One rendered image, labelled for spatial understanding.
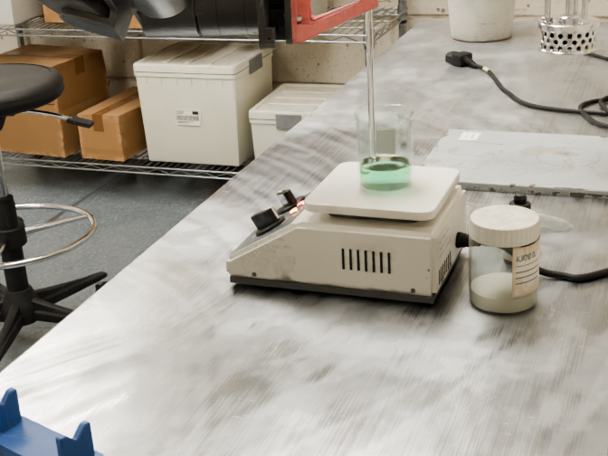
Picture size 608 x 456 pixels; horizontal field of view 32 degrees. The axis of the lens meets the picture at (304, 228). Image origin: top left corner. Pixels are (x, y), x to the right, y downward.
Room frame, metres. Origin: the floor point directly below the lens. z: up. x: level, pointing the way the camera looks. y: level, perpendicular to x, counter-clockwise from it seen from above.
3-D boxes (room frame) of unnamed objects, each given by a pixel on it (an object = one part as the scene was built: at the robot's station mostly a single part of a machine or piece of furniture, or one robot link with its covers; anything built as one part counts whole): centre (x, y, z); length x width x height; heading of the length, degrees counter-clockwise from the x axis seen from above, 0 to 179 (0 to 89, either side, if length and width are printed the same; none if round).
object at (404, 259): (0.92, -0.05, 0.79); 0.22 x 0.13 x 0.08; 69
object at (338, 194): (0.91, -0.08, 0.83); 0.12 x 0.12 x 0.01; 69
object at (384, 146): (0.90, -0.08, 0.87); 0.06 x 0.05 x 0.08; 21
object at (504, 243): (0.84, -0.17, 0.79); 0.06 x 0.06 x 0.08
